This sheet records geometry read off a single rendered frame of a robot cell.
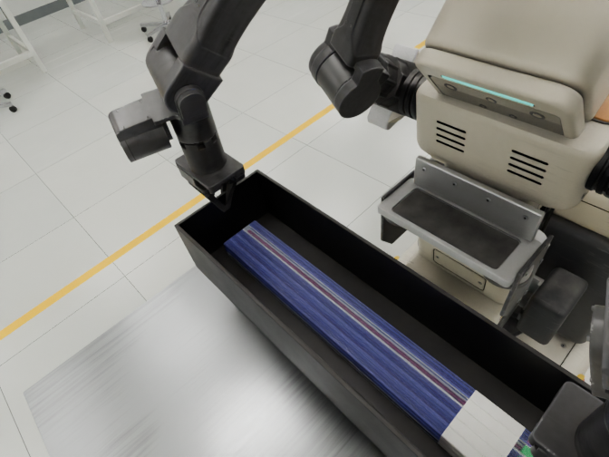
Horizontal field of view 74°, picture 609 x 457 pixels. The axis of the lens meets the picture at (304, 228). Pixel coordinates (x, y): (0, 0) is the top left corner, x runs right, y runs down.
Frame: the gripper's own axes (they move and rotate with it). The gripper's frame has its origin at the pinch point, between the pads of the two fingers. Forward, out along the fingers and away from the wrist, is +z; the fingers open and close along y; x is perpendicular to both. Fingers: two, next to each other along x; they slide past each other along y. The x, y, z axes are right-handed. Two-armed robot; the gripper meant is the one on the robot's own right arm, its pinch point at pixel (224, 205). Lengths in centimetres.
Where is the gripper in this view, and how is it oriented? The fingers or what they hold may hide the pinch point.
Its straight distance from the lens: 70.0
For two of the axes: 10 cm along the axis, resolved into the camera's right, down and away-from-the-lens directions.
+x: 7.2, -5.7, 4.0
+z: 1.2, 6.7, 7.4
